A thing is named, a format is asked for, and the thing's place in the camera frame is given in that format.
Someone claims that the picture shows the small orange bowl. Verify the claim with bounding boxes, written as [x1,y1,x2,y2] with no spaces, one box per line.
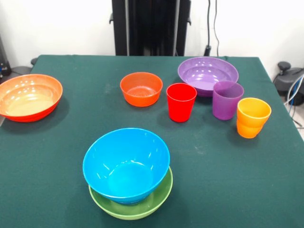
[120,72,163,107]

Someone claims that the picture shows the large light blue bowl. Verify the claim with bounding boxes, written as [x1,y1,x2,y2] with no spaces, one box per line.
[82,127,171,204]

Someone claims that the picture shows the green bowl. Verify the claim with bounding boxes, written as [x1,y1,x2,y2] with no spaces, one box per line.
[88,166,174,220]

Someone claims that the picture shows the orange cup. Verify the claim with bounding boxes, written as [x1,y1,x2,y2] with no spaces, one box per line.
[236,97,272,139]

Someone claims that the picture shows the large orange bowl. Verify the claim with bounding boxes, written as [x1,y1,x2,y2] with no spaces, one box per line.
[0,74,63,123]

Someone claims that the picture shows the red cup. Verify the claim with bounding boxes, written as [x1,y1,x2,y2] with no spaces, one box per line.
[166,83,198,123]

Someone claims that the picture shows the purple bowl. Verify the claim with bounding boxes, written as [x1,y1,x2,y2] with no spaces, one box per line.
[177,56,239,97]

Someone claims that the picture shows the purple cup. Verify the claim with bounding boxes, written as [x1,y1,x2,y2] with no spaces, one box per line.
[212,80,245,121]

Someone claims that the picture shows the dark green table cloth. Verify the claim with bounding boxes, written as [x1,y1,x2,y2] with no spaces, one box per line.
[0,55,304,228]

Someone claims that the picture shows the grey office chair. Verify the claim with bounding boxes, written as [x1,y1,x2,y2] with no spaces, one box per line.
[4,66,33,78]

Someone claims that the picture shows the black chair base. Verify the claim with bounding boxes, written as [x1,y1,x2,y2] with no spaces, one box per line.
[273,61,304,106]

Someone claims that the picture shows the black equipment stand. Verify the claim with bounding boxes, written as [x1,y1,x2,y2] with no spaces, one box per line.
[0,35,10,76]

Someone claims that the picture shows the black cable with plug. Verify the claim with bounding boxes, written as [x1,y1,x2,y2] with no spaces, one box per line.
[204,0,212,57]

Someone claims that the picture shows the thin black cable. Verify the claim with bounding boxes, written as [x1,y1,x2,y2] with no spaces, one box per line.
[213,0,228,60]

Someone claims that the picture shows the bundle of floor cables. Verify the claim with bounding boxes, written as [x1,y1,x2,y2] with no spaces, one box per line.
[284,76,304,130]

